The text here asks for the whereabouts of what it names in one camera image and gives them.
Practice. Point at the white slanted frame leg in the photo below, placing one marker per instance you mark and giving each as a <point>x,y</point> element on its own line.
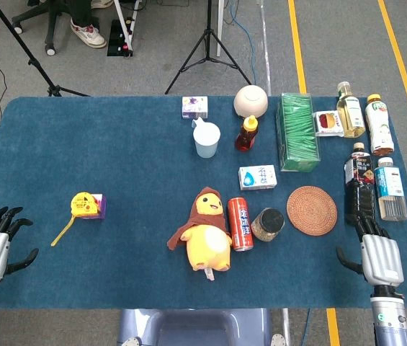
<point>123,25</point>

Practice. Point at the red white snack packet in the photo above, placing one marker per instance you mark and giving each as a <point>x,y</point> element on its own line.
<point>328,123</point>

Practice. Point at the dark drink bottle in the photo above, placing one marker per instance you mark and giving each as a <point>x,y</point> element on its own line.
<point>359,187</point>

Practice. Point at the clear jar black lid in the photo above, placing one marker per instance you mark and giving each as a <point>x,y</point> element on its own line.
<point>269,223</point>

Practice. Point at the blue table mat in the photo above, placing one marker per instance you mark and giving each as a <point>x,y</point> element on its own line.
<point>116,144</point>

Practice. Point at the white vertical post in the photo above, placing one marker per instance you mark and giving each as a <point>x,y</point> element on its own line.
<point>220,29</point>

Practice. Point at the small purple carton box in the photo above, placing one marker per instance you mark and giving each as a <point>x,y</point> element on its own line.
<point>102,209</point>

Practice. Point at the white purple carton box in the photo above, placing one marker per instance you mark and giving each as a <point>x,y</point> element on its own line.
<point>195,107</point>

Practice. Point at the black slanted tripod stand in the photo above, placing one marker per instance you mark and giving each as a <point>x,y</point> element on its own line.
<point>35,63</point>

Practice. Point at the green tissue pack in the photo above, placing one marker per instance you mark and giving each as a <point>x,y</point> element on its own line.
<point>297,133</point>

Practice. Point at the white upturned bowl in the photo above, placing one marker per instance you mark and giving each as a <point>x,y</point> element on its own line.
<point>250,101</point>

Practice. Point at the yellow tape measure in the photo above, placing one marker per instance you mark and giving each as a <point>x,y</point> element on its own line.
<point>83,204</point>

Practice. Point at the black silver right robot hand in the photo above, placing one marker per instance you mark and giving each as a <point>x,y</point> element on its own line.
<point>381,257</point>

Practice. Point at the clear bottle yellow liquid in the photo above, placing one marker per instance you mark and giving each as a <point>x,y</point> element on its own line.
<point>351,115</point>

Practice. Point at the clear water bottle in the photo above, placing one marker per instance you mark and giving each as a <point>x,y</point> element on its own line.
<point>390,191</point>

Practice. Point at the white blue milk carton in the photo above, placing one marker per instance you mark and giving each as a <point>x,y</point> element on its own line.
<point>257,177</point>

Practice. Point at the red soda can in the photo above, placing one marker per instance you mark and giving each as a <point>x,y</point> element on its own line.
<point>241,225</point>

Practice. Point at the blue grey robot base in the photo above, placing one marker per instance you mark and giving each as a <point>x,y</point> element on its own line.
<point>196,328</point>

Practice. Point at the black power strip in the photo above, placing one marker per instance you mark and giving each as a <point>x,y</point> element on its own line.
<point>118,37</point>

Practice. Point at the honey bear squeeze bottle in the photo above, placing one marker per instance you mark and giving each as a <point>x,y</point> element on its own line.
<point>246,137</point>

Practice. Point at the seated person dark clothes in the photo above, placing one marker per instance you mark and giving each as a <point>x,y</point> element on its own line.
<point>84,12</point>

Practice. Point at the black office chair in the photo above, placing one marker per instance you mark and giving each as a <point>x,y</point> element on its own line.
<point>50,25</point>

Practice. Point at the light blue plastic cup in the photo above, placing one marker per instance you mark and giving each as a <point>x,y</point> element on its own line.
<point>206,142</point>

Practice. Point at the white bottle orange cap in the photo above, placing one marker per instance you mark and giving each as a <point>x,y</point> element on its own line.
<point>379,126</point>

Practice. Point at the round woven brown coaster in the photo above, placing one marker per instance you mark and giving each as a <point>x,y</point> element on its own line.
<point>312,210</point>

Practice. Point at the white red sneaker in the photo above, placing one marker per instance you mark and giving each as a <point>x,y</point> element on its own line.
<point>89,35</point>

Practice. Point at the beige shoe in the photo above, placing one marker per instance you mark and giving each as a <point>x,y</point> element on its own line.
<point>101,3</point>

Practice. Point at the yellow plush toy brown hood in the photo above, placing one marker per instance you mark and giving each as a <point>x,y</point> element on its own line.
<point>206,241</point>

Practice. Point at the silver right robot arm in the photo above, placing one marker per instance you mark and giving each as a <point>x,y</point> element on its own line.
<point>390,320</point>

